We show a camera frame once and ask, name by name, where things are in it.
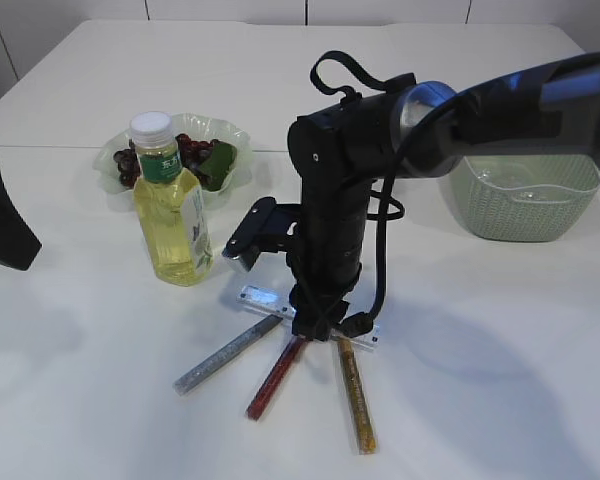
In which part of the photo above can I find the red artificial grape bunch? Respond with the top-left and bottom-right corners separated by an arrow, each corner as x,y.
112,133 -> 237,192

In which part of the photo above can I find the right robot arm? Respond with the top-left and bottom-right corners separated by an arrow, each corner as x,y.
287,51 -> 600,341

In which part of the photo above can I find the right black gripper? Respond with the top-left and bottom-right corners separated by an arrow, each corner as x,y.
288,181 -> 365,341

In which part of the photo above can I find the silver glitter pen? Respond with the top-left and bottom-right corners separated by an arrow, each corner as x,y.
173,315 -> 283,396

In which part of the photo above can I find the green woven plastic basket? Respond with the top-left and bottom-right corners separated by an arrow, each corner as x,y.
449,155 -> 600,243

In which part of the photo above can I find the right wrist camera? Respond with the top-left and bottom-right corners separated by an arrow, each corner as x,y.
222,196 -> 300,272

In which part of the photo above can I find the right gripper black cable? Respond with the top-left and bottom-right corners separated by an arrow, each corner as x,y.
310,49 -> 416,341

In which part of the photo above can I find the clear plastic sheet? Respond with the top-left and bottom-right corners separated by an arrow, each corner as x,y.
476,167 -> 575,203

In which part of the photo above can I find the red glitter pen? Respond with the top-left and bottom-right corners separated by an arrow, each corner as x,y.
246,336 -> 306,421

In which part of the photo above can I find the clear plastic ruler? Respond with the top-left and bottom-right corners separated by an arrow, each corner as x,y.
237,285 -> 380,351

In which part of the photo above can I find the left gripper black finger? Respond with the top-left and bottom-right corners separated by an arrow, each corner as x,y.
0,172 -> 42,271

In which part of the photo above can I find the gold glitter pen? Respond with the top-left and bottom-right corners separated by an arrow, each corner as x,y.
336,337 -> 377,454

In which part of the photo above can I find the yellow tea bottle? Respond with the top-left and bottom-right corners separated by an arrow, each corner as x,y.
130,111 -> 213,287

